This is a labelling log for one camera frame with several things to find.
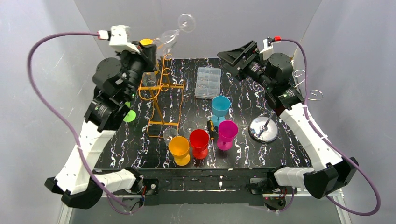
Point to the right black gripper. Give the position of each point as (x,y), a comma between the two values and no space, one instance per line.
(244,58)

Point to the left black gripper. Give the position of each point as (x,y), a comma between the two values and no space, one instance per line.
(148,52)

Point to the yellow foot orange glass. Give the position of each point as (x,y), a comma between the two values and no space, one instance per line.
(146,42)

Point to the clear wine glass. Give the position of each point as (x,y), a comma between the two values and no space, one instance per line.
(149,79)
(167,40)

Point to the gold wire glass rack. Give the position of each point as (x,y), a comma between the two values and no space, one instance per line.
(152,93)

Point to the blue plastic wine glass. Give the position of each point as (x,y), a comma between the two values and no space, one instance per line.
(220,108)

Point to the green plastic wine glass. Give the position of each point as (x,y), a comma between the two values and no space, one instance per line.
(131,115)

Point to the magenta plastic wine glass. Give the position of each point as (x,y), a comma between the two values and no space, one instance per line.
(227,132)

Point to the silver wire glass stand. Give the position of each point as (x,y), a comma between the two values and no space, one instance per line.
(264,129)

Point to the clear tumbler glass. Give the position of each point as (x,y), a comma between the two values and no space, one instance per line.
(189,126)
(169,133)

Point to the red plastic wine glass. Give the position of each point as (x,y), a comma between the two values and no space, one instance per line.
(199,140)

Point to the orange plastic wine glass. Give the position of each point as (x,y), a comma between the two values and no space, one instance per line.
(179,147)

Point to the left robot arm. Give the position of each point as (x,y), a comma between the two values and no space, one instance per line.
(116,82)

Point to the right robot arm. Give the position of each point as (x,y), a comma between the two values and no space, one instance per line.
(330,171)

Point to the clear plastic compartment box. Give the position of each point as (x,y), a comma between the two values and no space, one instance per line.
(208,83)

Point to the yellow black screwdriver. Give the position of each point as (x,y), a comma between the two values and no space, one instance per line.
(211,129)

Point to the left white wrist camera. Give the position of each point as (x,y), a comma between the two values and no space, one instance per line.
(118,37)

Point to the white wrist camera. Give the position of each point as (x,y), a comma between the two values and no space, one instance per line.
(268,49)
(118,37)

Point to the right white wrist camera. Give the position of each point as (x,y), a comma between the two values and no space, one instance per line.
(268,49)

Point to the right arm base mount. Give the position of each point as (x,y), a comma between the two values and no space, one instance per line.
(276,198)

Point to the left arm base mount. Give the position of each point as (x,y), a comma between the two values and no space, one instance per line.
(148,187)

